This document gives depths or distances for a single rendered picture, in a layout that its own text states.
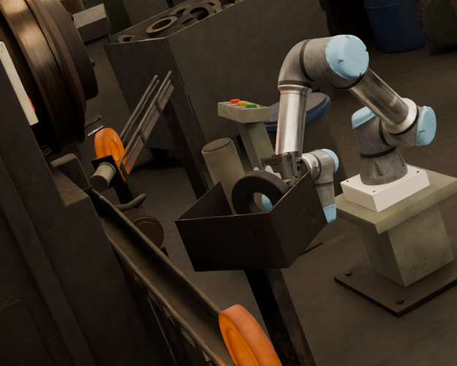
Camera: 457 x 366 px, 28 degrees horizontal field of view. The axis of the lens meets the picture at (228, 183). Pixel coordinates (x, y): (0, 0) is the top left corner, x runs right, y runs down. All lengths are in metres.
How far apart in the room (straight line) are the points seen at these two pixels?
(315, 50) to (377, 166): 0.54
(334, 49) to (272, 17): 2.49
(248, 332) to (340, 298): 1.63
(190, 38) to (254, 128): 1.37
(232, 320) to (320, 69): 1.15
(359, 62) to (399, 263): 0.74
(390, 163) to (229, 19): 2.07
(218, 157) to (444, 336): 1.05
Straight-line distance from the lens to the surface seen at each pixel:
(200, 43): 4.64
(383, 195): 2.83
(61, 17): 2.33
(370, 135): 2.83
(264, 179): 2.08
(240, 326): 1.45
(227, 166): 3.24
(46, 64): 2.20
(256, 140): 3.32
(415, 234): 2.93
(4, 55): 1.94
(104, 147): 2.89
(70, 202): 2.00
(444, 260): 3.02
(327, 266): 3.30
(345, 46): 2.45
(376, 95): 2.60
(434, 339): 2.71
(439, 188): 2.87
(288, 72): 2.53
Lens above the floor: 1.42
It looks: 18 degrees down
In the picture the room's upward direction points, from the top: 21 degrees counter-clockwise
